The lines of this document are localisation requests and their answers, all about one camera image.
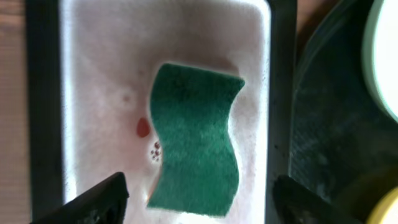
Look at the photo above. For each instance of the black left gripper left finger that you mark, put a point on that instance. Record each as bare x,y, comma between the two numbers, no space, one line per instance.
105,203

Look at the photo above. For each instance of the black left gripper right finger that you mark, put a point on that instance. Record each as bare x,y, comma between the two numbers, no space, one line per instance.
296,204

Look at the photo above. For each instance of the yellow plate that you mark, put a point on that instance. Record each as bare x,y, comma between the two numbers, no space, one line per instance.
386,210

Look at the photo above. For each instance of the green scrubbing sponge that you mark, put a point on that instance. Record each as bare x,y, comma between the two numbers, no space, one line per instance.
190,112

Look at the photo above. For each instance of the black round serving tray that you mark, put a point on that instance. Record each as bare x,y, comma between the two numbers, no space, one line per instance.
343,147

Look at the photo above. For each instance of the black rectangular soapy water tray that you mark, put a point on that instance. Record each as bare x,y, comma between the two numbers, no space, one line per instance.
91,72

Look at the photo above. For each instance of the light green plate with ketchup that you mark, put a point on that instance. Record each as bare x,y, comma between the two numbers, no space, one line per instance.
379,55

